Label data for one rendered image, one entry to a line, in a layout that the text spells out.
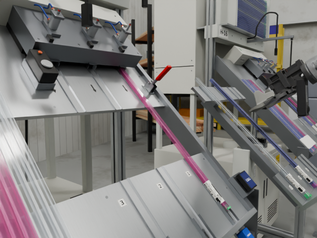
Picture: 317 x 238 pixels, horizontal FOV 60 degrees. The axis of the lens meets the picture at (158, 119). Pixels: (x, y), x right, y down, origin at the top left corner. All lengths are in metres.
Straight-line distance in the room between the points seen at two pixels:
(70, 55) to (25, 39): 0.10
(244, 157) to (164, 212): 0.52
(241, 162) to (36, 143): 3.54
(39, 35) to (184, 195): 0.48
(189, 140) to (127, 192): 0.32
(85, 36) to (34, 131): 3.49
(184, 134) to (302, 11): 7.62
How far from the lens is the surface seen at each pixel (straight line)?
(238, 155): 1.03
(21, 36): 0.72
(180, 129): 0.81
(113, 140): 1.04
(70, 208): 0.47
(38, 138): 4.27
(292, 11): 8.29
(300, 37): 8.16
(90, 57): 0.76
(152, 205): 0.56
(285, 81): 0.95
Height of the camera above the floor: 1.03
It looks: 6 degrees down
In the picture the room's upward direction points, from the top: straight up
